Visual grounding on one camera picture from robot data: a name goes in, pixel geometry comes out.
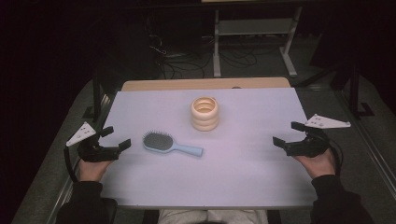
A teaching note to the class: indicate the wooden table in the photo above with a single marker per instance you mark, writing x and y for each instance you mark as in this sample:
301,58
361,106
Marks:
186,84

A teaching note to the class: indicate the blue hairbrush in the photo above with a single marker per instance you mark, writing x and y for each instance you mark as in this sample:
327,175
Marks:
162,143

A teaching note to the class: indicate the person's right hand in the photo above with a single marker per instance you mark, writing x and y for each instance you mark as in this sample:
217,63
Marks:
320,165

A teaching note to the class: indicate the cream ribbed holder cup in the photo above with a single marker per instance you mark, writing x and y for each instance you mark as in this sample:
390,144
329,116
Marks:
204,119

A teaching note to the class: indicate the dark metal stand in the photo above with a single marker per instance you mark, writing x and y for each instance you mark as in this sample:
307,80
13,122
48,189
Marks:
355,93
97,93

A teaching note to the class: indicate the person's left hand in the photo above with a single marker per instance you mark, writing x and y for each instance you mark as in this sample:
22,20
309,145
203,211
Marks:
91,171

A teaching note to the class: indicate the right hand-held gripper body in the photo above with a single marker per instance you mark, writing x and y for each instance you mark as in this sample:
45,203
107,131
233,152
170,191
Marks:
308,147

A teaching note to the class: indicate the person's legs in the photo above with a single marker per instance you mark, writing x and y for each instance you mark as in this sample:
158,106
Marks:
211,216

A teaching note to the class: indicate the metal floor rail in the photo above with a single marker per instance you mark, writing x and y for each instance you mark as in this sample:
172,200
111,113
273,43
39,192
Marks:
67,186
373,155

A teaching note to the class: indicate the grey metal desk frame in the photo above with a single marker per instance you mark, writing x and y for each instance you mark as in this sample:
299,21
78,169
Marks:
252,27

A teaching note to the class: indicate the lavender table sheet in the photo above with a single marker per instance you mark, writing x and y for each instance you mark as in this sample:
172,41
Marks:
218,174

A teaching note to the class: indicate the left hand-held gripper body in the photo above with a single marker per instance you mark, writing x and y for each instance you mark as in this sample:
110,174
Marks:
93,152

